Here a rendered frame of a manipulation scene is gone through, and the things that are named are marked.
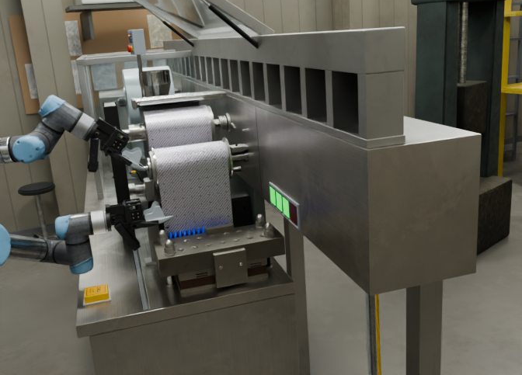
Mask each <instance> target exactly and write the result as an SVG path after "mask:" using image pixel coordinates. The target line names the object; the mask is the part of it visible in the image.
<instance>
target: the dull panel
mask: <svg viewBox="0 0 522 375"><path fill-rule="evenodd" d="M229 182H230V192H231V193H235V192H240V191H246V192H247V193H248V194H249V198H250V208H251V218H252V224H256V216H257V215H258V214H262V215H263V216H264V220H265V221H266V211H265V200H264V198H263V197H261V196H260V195H259V194H258V193H257V192H256V191H255V190H254V189H253V188H252V187H251V186H250V185H249V184H248V183H247V182H246V181H245V180H244V179H242V178H241V177H240V176H239V175H238V174H237V173H236V172H233V174H232V178H231V179H229Z"/></svg>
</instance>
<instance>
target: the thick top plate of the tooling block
mask: <svg viewBox="0 0 522 375"><path fill-rule="evenodd" d="M273 229H274V234H275V236H274V237H272V238H265V237H264V236H263V235H264V230H265V228H264V227H263V228H257V227H256V225H255V224H252V225H247V226H242V227H234V230H233V231H225V232H220V233H215V234H205V233H201V234H192V235H187V236H183V237H178V238H170V240H172V242H173V245H174V246H175V249H176V254H174V255H164V252H165V251H164V247H165V245H158V241H153V244H154V250H155V260H156V262H157V266H158V271H159V274H160V277H161V278H162V277H167V276H174V275H179V274H184V273H191V272H195V271H200V270H204V269H212V268H214V259H213V253H215V252H223V251H228V250H232V249H237V248H244V249H245V253H246V261H247V262H249V261H253V260H257V259H265V258H269V257H274V256H278V255H285V242H284V236H283V235H282V234H281V233H280V232H279V231H278V230H277V229H276V228H275V227H274V226H273Z"/></svg>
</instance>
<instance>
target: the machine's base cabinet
mask: <svg viewBox="0 0 522 375"><path fill-rule="evenodd" d="M89 341H90V346H91V350H92V359H93V363H94V368H95V373H96V375H300V370H299V356H298V330H297V316H296V303H295V293H291V294H287V295H283V296H279V297H272V298H268V299H264V300H258V301H253V302H249V303H245V304H239V305H235V306H230V307H224V308H220V309H216V310H212V311H205V312H201V313H197V314H191V315H187V316H182V317H178V318H172V319H168V320H164V321H157V322H153V323H149V324H145V325H138V326H134V327H130V328H124V329H120V330H116V331H111V332H105V333H101V334H97V335H90V336H89Z"/></svg>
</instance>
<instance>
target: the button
mask: <svg viewBox="0 0 522 375"><path fill-rule="evenodd" d="M108 299H109V289H108V284H103V285H99V286H91V287H86V288H85V303H86V304H87V303H92V302H96V301H100V300H108Z"/></svg>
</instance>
